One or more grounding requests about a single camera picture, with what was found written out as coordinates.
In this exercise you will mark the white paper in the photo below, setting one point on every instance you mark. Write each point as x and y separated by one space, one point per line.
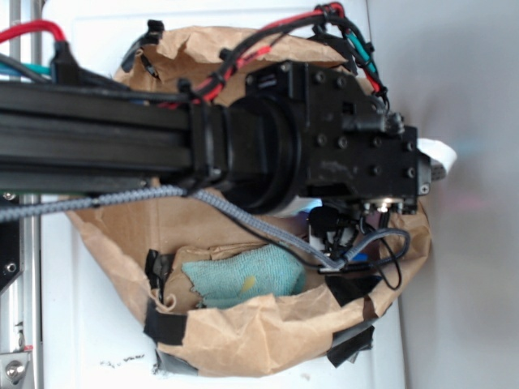
443 156

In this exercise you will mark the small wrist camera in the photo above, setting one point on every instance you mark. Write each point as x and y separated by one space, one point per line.
333 231

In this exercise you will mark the black mounting plate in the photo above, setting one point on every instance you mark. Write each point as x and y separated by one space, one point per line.
10 253

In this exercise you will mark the teal terry cloth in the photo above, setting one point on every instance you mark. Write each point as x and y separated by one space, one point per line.
225 283

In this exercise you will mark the brown paper bag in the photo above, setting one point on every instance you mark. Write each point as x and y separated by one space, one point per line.
142 245

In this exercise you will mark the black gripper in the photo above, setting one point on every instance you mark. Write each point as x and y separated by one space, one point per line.
325 138

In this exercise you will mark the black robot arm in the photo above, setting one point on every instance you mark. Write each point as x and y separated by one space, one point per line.
58 140

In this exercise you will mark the aluminium frame rail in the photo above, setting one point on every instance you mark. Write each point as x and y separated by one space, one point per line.
21 344

